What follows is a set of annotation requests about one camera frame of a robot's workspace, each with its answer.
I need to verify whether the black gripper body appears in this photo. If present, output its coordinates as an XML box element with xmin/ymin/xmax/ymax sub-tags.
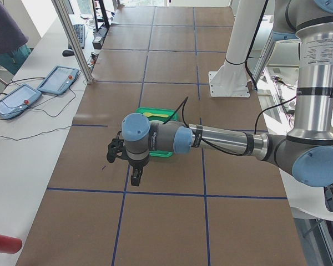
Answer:
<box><xmin>129</xmin><ymin>158</ymin><xmax>149</xmax><ymax>175</ymax></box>

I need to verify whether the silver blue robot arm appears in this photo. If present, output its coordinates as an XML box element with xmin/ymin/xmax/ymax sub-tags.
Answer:
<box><xmin>118</xmin><ymin>1</ymin><xmax>333</xmax><ymax>187</ymax></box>

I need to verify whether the yellow plastic spoon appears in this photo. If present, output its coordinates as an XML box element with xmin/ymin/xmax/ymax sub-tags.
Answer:
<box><xmin>143</xmin><ymin>112</ymin><xmax>169</xmax><ymax>118</ymax></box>

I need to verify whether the green plastic tray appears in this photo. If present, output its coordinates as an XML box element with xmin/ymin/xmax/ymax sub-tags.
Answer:
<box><xmin>136</xmin><ymin>107</ymin><xmax>181</xmax><ymax>158</ymax></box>

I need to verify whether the blue teach pendant far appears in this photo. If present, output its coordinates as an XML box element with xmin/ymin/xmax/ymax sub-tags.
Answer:
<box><xmin>37</xmin><ymin>65</ymin><xmax>79</xmax><ymax>95</ymax></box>

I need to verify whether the blue teach pendant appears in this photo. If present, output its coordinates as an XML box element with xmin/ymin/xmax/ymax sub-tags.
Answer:
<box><xmin>0</xmin><ymin>84</ymin><xmax>42</xmax><ymax>119</ymax></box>
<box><xmin>37</xmin><ymin>65</ymin><xmax>79</xmax><ymax>95</ymax></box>

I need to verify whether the black computer mouse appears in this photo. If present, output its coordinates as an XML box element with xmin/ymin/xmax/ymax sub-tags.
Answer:
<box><xmin>62</xmin><ymin>49</ymin><xmax>74</xmax><ymax>57</ymax></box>

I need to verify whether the blue teach pendant near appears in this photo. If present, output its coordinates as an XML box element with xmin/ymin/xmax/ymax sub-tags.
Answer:
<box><xmin>0</xmin><ymin>84</ymin><xmax>42</xmax><ymax>119</ymax></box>

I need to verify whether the black keyboard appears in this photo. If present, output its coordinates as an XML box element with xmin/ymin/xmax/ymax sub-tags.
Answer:
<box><xmin>73</xmin><ymin>24</ymin><xmax>85</xmax><ymax>49</ymax></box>

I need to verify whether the red cylinder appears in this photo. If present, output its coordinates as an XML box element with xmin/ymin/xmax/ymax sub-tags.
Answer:
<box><xmin>0</xmin><ymin>234</ymin><xmax>22</xmax><ymax>254</ymax></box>

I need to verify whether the person in dark shirt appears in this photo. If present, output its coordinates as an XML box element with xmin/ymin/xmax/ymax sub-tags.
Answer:
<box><xmin>0</xmin><ymin>2</ymin><xmax>31</xmax><ymax>75</ymax></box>

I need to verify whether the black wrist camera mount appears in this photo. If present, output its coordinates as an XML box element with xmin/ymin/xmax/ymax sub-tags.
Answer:
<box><xmin>107</xmin><ymin>131</ymin><xmax>128</xmax><ymax>163</ymax></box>

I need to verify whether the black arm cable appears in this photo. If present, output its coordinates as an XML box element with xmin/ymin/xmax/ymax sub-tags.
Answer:
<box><xmin>163</xmin><ymin>95</ymin><xmax>253</xmax><ymax>156</ymax></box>

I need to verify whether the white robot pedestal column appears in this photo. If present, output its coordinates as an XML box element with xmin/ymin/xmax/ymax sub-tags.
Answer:
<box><xmin>209</xmin><ymin>0</ymin><xmax>275</xmax><ymax>98</ymax></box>

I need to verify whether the aluminium frame post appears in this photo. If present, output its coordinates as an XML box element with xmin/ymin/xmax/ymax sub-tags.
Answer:
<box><xmin>52</xmin><ymin>0</ymin><xmax>93</xmax><ymax>84</ymax></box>

